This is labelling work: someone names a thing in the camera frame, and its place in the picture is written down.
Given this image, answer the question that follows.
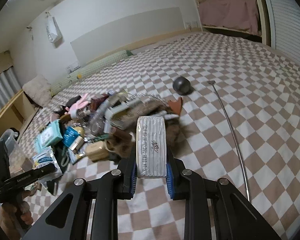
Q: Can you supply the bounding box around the clear plastic storage bin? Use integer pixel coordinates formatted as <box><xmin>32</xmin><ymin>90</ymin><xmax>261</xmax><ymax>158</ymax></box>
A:
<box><xmin>0</xmin><ymin>128</ymin><xmax>33</xmax><ymax>178</ymax></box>

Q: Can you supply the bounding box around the pink bunny hand mirror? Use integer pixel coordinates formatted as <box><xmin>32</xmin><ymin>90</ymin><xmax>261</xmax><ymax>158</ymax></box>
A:
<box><xmin>65</xmin><ymin>93</ymin><xmax>90</xmax><ymax>119</ymax></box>

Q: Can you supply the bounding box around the wall power outlet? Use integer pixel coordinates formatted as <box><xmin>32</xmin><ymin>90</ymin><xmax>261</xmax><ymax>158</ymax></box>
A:
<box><xmin>66</xmin><ymin>61</ymin><xmax>81</xmax><ymax>74</ymax></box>

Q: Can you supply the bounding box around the blue snack packet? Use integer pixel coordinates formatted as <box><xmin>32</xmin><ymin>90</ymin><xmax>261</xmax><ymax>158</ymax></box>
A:
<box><xmin>63</xmin><ymin>126</ymin><xmax>80</xmax><ymax>147</ymax></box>

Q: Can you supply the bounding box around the white clear plastic box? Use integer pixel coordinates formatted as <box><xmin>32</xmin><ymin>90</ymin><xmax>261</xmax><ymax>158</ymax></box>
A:
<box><xmin>136</xmin><ymin>116</ymin><xmax>167</xmax><ymax>178</ymax></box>

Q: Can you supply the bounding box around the grey cardboard box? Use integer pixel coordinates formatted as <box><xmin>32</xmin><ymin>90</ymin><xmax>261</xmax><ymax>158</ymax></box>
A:
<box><xmin>104</xmin><ymin>98</ymin><xmax>141</xmax><ymax>133</ymax></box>

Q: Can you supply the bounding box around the metal telescopic rod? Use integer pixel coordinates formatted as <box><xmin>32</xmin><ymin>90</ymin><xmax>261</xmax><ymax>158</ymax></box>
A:
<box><xmin>207</xmin><ymin>80</ymin><xmax>251</xmax><ymax>202</ymax></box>

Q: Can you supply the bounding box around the white hanging paper bag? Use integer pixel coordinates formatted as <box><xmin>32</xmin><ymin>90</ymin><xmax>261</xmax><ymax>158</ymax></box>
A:
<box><xmin>45</xmin><ymin>12</ymin><xmax>62</xmax><ymax>43</ymax></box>

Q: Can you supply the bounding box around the beige KINYO case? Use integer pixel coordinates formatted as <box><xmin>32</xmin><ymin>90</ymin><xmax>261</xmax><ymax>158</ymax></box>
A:
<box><xmin>85</xmin><ymin>141</ymin><xmax>109</xmax><ymax>161</ymax></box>

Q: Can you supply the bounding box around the white cream small box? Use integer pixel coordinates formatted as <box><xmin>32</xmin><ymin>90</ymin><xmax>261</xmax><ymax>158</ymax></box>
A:
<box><xmin>69</xmin><ymin>135</ymin><xmax>85</xmax><ymax>154</ymax></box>

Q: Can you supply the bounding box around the brown fur hair piece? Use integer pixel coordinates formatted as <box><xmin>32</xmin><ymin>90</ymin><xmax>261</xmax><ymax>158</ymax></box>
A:
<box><xmin>104</xmin><ymin>95</ymin><xmax>183</xmax><ymax>154</ymax></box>

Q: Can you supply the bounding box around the pink blanket in alcove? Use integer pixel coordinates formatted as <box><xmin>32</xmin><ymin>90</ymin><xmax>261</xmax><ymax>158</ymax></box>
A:
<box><xmin>198</xmin><ymin>0</ymin><xmax>259</xmax><ymax>35</ymax></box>

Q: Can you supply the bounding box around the grey headboard panel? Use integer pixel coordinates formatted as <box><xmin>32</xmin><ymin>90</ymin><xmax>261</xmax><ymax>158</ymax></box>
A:
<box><xmin>71</xmin><ymin>7</ymin><xmax>184</xmax><ymax>66</ymax></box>

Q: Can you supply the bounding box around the wooden bedside shelf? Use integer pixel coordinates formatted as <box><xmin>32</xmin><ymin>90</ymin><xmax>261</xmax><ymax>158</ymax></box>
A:
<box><xmin>0</xmin><ymin>89</ymin><xmax>38</xmax><ymax>137</ymax></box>

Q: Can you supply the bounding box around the teal wet wipes pack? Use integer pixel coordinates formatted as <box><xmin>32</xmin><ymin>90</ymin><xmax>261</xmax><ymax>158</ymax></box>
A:
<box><xmin>34</xmin><ymin>119</ymin><xmax>63</xmax><ymax>153</ymax></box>

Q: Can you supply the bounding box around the green bolster pillow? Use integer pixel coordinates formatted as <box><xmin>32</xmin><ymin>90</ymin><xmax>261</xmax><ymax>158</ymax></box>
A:
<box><xmin>50</xmin><ymin>50</ymin><xmax>133</xmax><ymax>96</ymax></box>

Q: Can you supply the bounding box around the grey window curtain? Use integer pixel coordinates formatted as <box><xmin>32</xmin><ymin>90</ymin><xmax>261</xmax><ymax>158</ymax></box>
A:
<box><xmin>0</xmin><ymin>66</ymin><xmax>21</xmax><ymax>111</ymax></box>

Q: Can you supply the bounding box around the white blue mask packet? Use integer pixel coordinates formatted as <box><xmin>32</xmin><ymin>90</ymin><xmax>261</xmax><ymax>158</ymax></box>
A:
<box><xmin>32</xmin><ymin>146</ymin><xmax>62</xmax><ymax>179</ymax></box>

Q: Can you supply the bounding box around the white fluffy pillow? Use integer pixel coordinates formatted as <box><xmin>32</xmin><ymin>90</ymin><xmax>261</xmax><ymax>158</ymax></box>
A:
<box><xmin>22</xmin><ymin>74</ymin><xmax>52</xmax><ymax>107</ymax></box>

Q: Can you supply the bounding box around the checkered bed sheet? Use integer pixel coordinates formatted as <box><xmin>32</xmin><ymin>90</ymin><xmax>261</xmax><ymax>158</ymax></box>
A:
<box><xmin>19</xmin><ymin>33</ymin><xmax>300</xmax><ymax>239</ymax></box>

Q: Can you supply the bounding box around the person's left hand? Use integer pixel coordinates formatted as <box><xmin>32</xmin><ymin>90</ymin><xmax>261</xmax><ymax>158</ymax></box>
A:
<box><xmin>0</xmin><ymin>191</ymin><xmax>35</xmax><ymax>239</ymax></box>

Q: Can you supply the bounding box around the dark round ball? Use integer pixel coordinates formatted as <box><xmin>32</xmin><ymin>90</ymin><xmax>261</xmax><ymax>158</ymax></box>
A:
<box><xmin>173</xmin><ymin>76</ymin><xmax>191</xmax><ymax>95</ymax></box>

